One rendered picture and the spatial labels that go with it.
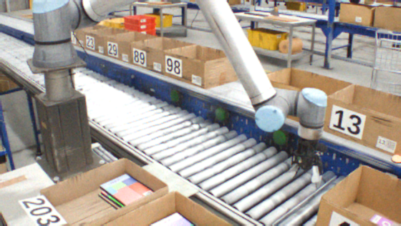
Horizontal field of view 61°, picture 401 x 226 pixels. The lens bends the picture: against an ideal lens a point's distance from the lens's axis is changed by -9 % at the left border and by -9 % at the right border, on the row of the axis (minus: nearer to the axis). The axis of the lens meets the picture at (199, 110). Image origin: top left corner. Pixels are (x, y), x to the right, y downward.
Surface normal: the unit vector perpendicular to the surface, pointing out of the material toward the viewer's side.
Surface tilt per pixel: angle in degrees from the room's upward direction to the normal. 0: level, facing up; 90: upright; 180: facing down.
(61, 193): 89
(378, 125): 91
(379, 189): 90
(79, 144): 90
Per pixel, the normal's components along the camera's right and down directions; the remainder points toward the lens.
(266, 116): -0.35, 0.41
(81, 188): 0.69, 0.25
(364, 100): -0.73, 0.25
